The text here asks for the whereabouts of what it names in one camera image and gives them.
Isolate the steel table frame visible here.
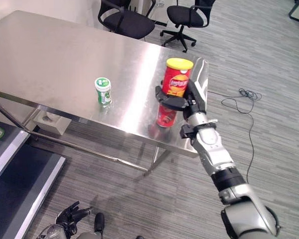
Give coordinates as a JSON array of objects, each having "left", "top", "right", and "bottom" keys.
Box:
[{"left": 0, "top": 89, "right": 168, "bottom": 173}]

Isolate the green gum bottle white lid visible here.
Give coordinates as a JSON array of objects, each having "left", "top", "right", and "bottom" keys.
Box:
[{"left": 94, "top": 77, "right": 113, "bottom": 106}]

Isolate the white square box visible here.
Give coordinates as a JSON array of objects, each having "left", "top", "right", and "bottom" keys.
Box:
[{"left": 32, "top": 109, "right": 73, "bottom": 136}]

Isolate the dark robot foot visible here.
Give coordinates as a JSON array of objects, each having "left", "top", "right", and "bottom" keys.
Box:
[{"left": 94, "top": 212, "right": 106, "bottom": 234}]

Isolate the dark shelf with silver edge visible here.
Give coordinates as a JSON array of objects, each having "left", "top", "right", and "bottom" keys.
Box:
[{"left": 0, "top": 119, "right": 67, "bottom": 239}]

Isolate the black cable on floor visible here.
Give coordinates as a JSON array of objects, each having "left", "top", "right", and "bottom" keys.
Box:
[{"left": 221, "top": 88, "right": 264, "bottom": 185}]

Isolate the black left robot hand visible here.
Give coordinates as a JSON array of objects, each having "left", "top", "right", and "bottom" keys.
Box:
[{"left": 55, "top": 201, "right": 93, "bottom": 233}]

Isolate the black office chair star base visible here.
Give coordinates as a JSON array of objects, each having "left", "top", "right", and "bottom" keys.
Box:
[{"left": 160, "top": 0, "right": 216, "bottom": 53}]

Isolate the black office chair with armrests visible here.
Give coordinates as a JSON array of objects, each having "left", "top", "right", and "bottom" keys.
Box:
[{"left": 97, "top": 0, "right": 156, "bottom": 40}]

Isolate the red chips can yellow lid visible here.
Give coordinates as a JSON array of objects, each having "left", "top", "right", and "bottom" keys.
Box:
[{"left": 161, "top": 57, "right": 194, "bottom": 98}]

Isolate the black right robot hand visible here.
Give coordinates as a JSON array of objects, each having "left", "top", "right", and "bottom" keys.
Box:
[{"left": 154, "top": 57, "right": 210, "bottom": 120}]

